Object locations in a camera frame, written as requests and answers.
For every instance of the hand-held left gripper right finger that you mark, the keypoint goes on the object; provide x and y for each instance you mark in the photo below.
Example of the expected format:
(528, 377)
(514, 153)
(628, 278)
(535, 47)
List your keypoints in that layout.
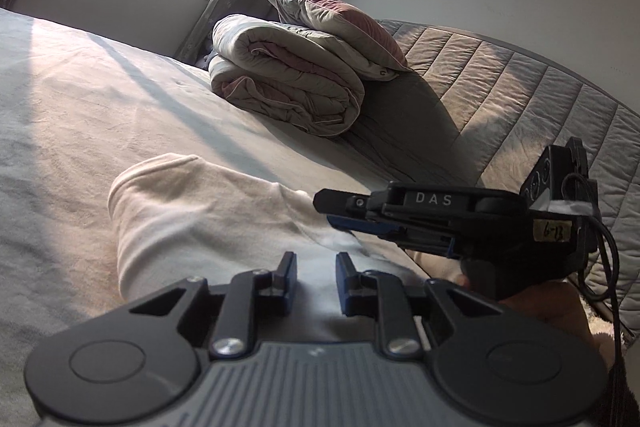
(342, 282)

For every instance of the cream printed t-shirt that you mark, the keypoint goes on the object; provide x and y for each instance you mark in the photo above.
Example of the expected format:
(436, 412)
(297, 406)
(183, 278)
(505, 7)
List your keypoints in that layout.
(200, 217)

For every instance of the person's right forearm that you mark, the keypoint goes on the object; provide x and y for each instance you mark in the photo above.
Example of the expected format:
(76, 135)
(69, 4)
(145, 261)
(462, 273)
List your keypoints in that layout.
(607, 332)

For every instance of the folded beige pink duvet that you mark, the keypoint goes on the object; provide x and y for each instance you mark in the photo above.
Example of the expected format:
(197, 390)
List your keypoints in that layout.
(285, 72)

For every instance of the bed with grey sheet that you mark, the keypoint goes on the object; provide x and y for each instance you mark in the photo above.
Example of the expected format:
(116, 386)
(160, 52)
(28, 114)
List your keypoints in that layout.
(75, 107)

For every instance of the quilted grey headboard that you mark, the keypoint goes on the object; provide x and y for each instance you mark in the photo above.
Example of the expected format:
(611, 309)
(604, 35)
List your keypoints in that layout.
(525, 97)

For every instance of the person's right hand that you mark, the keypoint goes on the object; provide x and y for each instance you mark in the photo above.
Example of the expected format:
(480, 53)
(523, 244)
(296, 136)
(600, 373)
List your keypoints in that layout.
(555, 302)

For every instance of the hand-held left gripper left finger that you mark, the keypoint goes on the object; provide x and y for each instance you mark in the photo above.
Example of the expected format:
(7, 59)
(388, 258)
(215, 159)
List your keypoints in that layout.
(290, 282)

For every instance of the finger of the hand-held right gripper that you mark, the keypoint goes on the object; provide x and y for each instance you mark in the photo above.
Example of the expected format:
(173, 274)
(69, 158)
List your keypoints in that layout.
(345, 202)
(360, 224)

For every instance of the pink grey pillow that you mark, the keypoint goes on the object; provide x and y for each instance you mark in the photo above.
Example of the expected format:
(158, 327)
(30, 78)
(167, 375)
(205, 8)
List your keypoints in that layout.
(340, 27)

